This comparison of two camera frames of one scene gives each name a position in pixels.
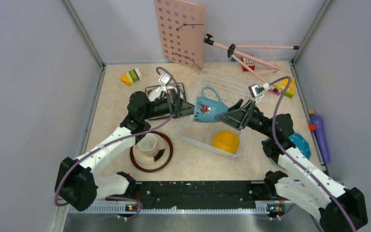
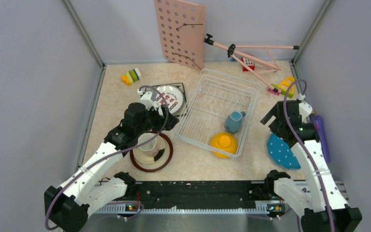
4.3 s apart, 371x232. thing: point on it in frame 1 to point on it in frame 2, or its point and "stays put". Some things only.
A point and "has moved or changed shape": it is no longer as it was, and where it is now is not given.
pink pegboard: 181,28 stays put
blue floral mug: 206,109 has moved or changed shape
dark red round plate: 159,164 stays put
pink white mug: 148,144 stays put
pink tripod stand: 231,49 stays put
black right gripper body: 255,120 to 275,125
